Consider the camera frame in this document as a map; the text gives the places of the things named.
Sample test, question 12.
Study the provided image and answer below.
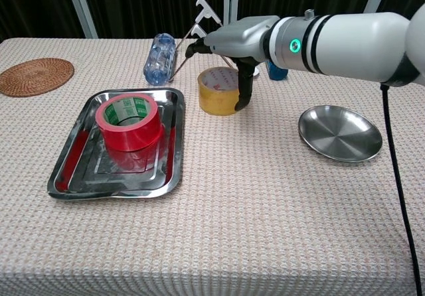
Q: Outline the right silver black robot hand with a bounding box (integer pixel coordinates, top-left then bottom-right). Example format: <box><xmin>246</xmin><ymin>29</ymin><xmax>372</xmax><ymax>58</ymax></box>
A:
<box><xmin>185</xmin><ymin>15</ymin><xmax>282</xmax><ymax>112</ymax></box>

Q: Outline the yellow transparent tape roll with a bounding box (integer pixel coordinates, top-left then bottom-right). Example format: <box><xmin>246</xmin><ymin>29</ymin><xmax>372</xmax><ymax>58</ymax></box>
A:
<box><xmin>197</xmin><ymin>66</ymin><xmax>242</xmax><ymax>117</ymax></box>

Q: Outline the red tape roll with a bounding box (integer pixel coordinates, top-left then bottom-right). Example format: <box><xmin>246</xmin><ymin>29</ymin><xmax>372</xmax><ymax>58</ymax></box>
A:
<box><xmin>95</xmin><ymin>93</ymin><xmax>163</xmax><ymax>153</ymax></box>

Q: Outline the blue spray bottle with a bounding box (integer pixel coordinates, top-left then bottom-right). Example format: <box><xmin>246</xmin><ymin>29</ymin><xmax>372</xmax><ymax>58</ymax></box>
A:
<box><xmin>265</xmin><ymin>60</ymin><xmax>289</xmax><ymax>81</ymax></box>

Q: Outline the clear plastic water bottle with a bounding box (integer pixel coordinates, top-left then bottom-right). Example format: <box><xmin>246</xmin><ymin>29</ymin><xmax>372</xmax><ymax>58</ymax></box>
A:
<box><xmin>143</xmin><ymin>33</ymin><xmax>177</xmax><ymax>86</ymax></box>

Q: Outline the round steel plate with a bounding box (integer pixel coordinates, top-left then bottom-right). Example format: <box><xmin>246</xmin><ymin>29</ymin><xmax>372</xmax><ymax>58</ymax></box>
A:
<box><xmin>297</xmin><ymin>104</ymin><xmax>384</xmax><ymax>163</ymax></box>

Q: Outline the rectangular steel tray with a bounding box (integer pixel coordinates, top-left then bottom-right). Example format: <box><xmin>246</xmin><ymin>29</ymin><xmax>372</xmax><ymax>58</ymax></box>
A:
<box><xmin>46</xmin><ymin>87</ymin><xmax>185</xmax><ymax>201</ymax></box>

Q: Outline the beige waffle tablecloth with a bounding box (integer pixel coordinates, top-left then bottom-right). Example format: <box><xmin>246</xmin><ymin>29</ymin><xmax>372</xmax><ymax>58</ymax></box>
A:
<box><xmin>0</xmin><ymin>37</ymin><xmax>425</xmax><ymax>296</ymax></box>

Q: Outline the round rattan coaster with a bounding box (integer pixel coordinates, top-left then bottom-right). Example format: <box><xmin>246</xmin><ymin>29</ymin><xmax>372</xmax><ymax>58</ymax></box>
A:
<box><xmin>0</xmin><ymin>57</ymin><xmax>75</xmax><ymax>98</ymax></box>

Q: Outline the folding metal wire stand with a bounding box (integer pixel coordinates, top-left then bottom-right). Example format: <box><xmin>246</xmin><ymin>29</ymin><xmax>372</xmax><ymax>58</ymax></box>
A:
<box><xmin>171</xmin><ymin>0</ymin><xmax>236</xmax><ymax>77</ymax></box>

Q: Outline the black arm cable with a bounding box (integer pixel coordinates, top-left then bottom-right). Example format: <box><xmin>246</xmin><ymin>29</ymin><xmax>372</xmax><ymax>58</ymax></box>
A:
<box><xmin>380</xmin><ymin>82</ymin><xmax>424</xmax><ymax>296</ymax></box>

